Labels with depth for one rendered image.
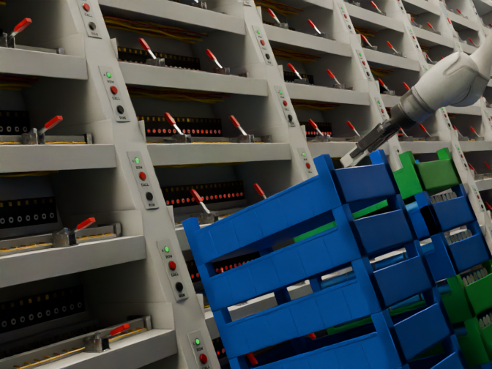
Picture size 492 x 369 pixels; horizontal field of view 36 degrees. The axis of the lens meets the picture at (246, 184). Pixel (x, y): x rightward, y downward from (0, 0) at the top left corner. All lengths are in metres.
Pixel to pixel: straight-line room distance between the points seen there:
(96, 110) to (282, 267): 0.57
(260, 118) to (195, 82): 0.35
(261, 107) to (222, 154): 0.37
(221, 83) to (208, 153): 0.25
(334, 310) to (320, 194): 0.17
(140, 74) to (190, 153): 0.20
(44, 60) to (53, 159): 0.20
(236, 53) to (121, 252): 0.93
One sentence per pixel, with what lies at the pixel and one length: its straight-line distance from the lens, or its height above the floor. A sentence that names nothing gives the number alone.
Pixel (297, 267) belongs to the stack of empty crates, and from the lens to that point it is 1.17.
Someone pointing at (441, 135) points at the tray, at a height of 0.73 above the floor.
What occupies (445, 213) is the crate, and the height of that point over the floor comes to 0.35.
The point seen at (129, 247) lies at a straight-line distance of 1.46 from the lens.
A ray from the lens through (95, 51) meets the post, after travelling 1.62.
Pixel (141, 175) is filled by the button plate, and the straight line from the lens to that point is 1.54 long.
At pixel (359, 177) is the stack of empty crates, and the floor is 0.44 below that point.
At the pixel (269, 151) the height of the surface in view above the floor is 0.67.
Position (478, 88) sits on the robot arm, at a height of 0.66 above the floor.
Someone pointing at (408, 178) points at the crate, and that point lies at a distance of 1.44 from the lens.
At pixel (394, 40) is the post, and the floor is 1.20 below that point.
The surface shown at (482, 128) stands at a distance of 4.08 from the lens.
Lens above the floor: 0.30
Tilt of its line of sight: 9 degrees up
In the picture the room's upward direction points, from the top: 20 degrees counter-clockwise
